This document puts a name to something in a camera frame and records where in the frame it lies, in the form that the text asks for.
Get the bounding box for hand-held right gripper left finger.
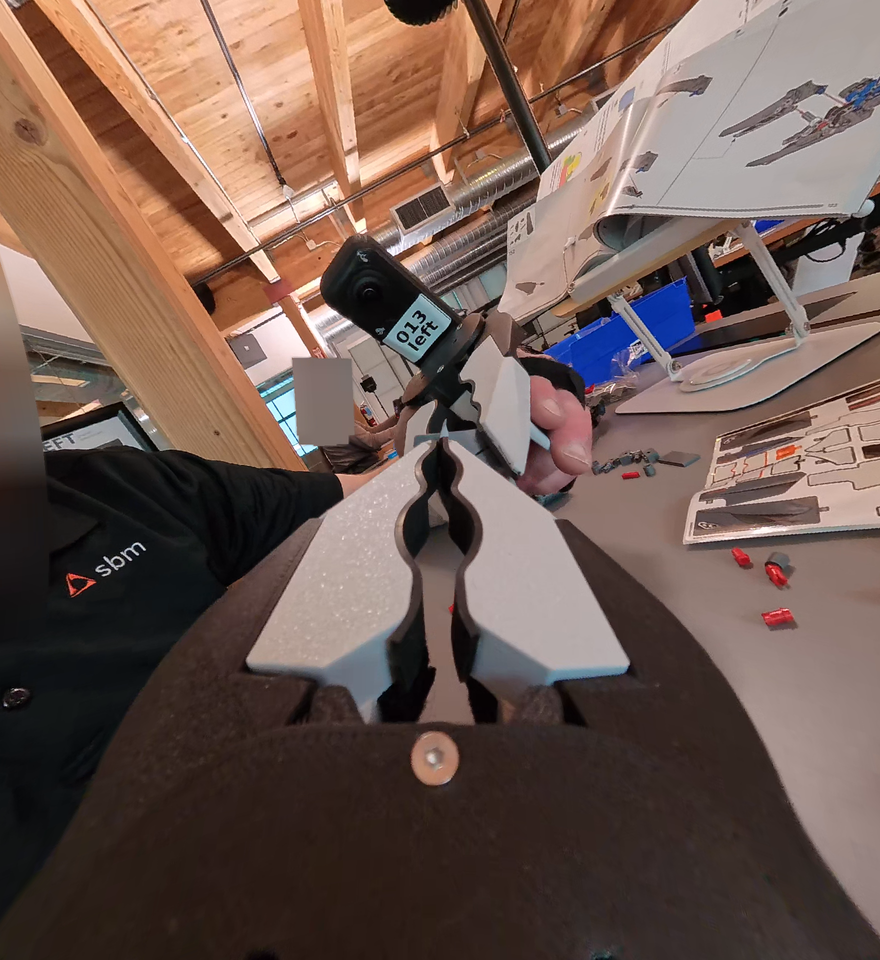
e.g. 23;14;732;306
246;442;443;710

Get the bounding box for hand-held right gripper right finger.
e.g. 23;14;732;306
442;439;631;702

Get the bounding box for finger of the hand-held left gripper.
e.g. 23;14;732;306
398;401;441;457
447;339;540;479

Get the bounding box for person's left forearm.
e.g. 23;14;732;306
177;448;372;552

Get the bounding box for lego sticker sheet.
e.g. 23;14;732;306
681;367;880;546

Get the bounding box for lego instruction booklet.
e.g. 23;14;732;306
498;0;880;325

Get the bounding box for person's left hand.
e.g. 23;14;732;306
518;375;596;496

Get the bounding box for blue plastic bin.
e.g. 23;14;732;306
542;318;621;370
569;277;695;385

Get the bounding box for white vent grille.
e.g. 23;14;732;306
390;183;453;233

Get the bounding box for clear plastic bag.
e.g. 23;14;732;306
609;340;656;376

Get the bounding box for white booklet stand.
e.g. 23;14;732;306
563;216;880;416

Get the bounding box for black metal pole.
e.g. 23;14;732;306
465;0;554;178

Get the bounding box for person in black shirt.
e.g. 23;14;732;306
0;446;347;960

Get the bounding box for black ribbed knob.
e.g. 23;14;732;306
383;0;461;28

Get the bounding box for black framed monitor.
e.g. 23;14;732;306
40;402;161;456

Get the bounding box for silver ventilation duct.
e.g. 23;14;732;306
311;112;608;340

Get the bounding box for wooden post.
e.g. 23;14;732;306
0;0;308;475

